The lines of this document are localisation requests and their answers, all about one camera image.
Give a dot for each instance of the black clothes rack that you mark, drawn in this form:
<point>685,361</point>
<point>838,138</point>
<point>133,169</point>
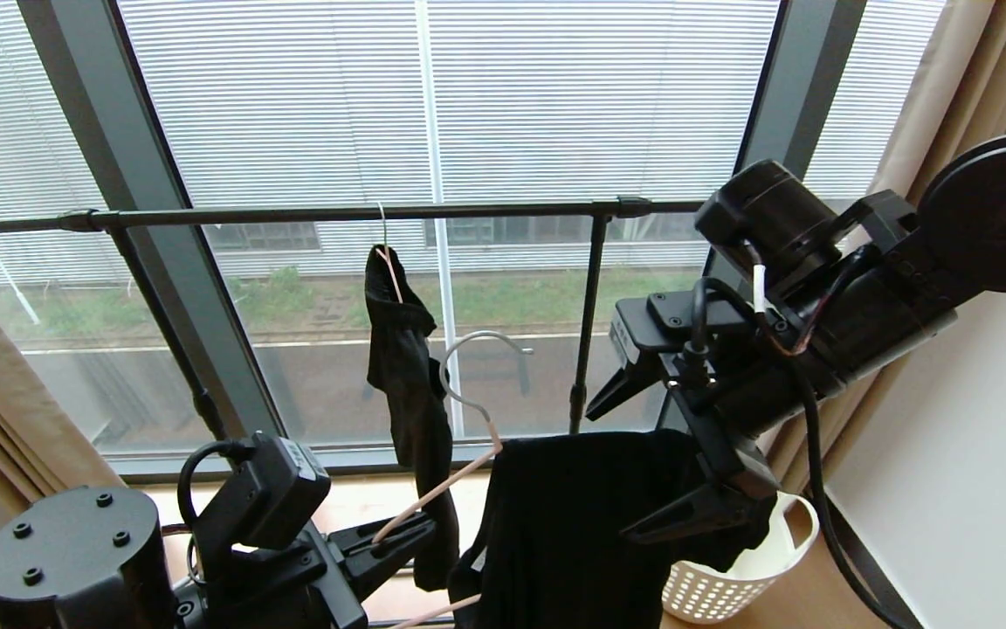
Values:
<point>293,213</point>

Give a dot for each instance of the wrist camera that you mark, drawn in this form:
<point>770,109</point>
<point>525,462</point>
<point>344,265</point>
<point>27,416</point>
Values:
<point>669,319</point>
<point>276,489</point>

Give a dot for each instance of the pink clothes hanger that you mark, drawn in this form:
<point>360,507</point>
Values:
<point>391,271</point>
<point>433,498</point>

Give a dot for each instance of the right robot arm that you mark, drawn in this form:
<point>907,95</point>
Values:
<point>992,210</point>

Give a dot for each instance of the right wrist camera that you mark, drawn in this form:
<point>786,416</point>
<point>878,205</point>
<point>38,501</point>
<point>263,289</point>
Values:
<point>669,319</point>

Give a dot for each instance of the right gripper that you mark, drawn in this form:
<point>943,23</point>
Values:
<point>817,367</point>

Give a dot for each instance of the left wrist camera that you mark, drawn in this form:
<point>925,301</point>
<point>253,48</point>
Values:
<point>276,489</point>

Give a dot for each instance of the window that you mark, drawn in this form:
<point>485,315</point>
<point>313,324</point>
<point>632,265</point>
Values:
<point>293,105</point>

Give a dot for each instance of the black garment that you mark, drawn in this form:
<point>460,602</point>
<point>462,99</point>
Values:
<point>407,376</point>
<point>573,524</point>

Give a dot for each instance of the white laundry basket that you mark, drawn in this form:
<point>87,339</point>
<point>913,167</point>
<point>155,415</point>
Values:
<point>730,594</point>

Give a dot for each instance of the beige curtain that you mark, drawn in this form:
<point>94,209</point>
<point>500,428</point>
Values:
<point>5,402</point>
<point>948,87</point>

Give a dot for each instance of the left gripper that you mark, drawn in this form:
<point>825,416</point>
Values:
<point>276,594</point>

